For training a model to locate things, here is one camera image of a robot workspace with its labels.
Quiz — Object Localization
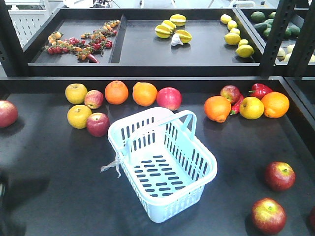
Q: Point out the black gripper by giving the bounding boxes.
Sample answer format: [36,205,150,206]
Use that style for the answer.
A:
[0,170,9,236]

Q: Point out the yellow starfruit left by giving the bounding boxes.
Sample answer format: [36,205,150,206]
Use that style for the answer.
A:
[155,25,172,39]

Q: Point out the yellow starfruit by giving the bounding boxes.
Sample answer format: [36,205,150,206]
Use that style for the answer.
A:
[155,25,172,39]
[175,29,192,44]
[161,20,177,31]
[169,14,187,27]

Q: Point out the cherry tomato vine pile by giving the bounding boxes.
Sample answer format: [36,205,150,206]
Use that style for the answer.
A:
[42,20,121,63]

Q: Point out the red apple near lower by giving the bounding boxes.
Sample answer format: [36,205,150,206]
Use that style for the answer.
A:
[252,198,287,235]

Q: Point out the red apple near upper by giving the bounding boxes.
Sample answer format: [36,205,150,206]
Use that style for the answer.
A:
[264,161,296,191]

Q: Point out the orange left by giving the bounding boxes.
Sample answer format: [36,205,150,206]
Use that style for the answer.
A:
[104,80,128,105]

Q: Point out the small pink-red apple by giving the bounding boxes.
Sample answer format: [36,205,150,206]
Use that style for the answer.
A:
[84,89,104,110]

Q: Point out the yellow starfruit middle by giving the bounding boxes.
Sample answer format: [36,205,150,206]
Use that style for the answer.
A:
[161,20,177,31]

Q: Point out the orange right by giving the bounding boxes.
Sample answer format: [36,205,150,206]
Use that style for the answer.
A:
[261,91,290,118]

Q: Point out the yellow pear front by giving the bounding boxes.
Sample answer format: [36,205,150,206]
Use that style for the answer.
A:
[67,105,92,129]

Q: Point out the red chili pepper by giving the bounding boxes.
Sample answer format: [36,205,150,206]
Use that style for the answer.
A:
[229,94,244,115]

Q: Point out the white garlic bulb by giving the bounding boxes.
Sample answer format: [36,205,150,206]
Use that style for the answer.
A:
[171,33,184,46]

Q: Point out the black upper display shelf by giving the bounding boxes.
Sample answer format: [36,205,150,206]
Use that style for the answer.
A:
[0,1,315,81]

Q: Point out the yellow pear back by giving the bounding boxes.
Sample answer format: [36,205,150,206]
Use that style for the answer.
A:
[65,83,88,105]

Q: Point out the red apple far corner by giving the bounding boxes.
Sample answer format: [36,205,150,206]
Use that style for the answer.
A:
[0,100,18,128]

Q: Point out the row of lemons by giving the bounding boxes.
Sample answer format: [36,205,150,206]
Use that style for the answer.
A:
[220,14,254,58]

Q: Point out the light blue plastic basket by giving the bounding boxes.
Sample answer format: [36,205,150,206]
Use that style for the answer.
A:
[101,107,218,223]

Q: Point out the orange with knob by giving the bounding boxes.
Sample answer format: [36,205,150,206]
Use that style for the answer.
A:
[204,95,231,123]

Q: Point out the bright red apple middle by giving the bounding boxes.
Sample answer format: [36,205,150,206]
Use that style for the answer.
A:
[156,87,182,111]

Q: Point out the black wooden produce stand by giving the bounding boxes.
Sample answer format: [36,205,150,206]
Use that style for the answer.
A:
[0,77,315,236]

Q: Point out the red bell pepper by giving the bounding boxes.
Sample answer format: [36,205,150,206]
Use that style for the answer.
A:
[249,83,273,100]

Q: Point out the pile of avocados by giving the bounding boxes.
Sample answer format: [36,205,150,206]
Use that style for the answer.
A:
[250,11,301,38]

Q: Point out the red apple behind pear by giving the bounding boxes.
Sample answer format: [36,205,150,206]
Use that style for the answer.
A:
[220,85,241,105]

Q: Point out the pale yellow melons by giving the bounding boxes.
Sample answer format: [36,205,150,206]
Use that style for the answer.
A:
[277,43,315,63]

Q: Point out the dark red apple left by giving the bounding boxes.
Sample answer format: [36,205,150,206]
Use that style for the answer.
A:
[86,113,110,137]

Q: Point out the yellow starfruit top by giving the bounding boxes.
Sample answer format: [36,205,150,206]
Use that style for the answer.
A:
[169,14,187,27]

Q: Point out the yellow starfruit right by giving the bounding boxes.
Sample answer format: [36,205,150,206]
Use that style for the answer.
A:
[175,29,192,44]

